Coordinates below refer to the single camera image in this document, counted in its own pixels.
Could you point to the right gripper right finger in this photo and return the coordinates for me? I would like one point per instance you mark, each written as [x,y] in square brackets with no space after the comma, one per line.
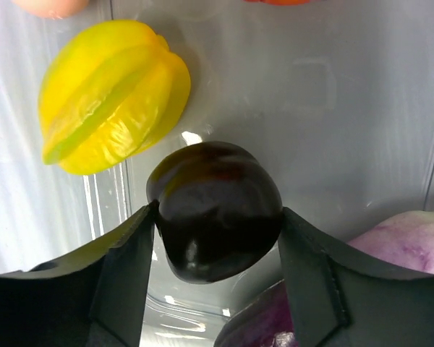
[340,296]

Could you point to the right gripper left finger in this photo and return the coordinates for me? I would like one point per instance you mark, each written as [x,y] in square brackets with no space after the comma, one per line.
[92,296]

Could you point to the purple toy eggplant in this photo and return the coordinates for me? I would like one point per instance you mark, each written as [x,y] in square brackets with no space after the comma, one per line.
[406,240]

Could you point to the dark purple toy mangosteen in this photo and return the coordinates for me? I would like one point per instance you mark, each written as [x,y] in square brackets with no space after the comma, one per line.
[218,210]

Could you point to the clear grey plastic bin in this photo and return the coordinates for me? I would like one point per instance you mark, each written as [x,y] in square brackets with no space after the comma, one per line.
[334,98]

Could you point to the pink toy peach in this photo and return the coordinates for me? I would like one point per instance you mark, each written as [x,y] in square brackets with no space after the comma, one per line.
[54,9]

